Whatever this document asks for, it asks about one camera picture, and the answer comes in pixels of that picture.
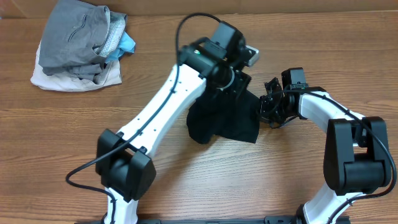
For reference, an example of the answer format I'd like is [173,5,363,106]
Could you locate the black t-shirt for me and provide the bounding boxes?
[187,81,259,144]

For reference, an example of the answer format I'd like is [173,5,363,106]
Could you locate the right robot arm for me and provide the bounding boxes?
[259,68,397,224]

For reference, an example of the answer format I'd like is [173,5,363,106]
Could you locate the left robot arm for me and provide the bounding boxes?
[95,21,259,223]

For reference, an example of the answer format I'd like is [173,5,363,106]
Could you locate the light blue garment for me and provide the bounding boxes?
[105,32,136,63]

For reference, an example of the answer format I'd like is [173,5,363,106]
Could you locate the white folded garment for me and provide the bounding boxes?
[30,44,122,92]

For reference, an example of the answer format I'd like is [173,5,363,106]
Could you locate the white dotted mesh garment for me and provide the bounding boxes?
[95,11,126,57]

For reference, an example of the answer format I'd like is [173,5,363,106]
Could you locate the grey folded trousers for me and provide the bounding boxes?
[39,0,110,80]

